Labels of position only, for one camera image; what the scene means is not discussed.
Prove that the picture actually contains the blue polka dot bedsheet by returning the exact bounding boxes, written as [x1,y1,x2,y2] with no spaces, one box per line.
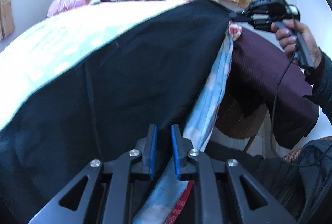
[1,0,233,223]

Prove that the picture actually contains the maroon cloth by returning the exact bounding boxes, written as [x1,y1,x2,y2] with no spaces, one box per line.
[216,29,319,149]

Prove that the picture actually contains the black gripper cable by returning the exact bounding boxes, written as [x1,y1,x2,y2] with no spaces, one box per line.
[269,43,332,168]

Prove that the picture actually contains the black pants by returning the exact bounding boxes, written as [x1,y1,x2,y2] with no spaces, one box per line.
[1,0,230,223]

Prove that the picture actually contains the right hand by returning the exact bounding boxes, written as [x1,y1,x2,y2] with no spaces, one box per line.
[271,19,322,68]

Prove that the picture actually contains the right forearm dark sleeve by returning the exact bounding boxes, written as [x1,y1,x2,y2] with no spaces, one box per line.
[304,52,332,122]

